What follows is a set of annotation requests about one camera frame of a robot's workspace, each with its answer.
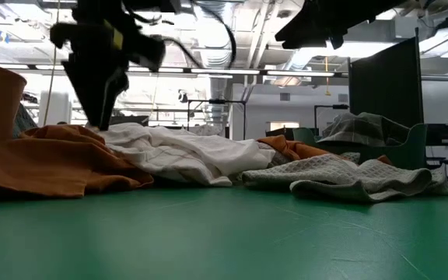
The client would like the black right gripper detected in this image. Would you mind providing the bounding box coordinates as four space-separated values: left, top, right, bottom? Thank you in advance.
274 0 377 51

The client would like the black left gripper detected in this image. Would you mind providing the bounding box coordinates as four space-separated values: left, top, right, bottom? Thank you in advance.
51 0 166 131

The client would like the white towel with red checks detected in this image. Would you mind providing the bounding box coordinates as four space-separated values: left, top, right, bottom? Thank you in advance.
86 122 233 188

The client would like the grey checked towel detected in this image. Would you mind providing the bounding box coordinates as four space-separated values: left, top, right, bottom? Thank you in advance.
317 112 411 148

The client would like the plain white towel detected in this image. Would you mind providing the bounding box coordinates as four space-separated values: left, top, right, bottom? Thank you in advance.
145 126 276 178

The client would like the green plastic basket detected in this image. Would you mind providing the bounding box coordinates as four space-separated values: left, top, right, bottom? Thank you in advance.
292 123 429 170

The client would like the ceiling light strip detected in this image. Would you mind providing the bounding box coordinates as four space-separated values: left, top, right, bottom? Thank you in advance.
266 69 336 77
128 66 186 75
191 68 261 75

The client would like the white rounded appliance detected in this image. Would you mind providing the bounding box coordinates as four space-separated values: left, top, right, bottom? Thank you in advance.
38 92 72 126

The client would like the yellow tape tag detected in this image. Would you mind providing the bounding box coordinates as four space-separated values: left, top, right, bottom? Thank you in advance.
104 19 124 52

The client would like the black partition panel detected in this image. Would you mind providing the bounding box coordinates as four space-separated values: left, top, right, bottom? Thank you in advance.
348 27 424 128

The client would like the patterned white sheet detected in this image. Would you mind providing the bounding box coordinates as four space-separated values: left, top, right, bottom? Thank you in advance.
187 124 225 137

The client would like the light grey waffle towel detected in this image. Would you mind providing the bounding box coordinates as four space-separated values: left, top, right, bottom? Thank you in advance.
241 142 448 205

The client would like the small black monitor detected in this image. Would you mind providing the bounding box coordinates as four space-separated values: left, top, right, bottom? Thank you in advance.
425 123 448 147

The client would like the hanging yellow cord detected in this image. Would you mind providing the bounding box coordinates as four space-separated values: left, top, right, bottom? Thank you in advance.
324 56 332 97
43 0 61 126

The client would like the black metal frame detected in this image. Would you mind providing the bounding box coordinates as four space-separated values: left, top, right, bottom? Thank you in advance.
187 99 247 141
313 103 350 129

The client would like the braided cable bundle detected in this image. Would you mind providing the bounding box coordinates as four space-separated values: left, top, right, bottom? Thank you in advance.
12 103 38 139

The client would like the corrugated ventilation duct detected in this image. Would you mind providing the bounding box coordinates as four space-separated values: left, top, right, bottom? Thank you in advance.
198 0 236 121

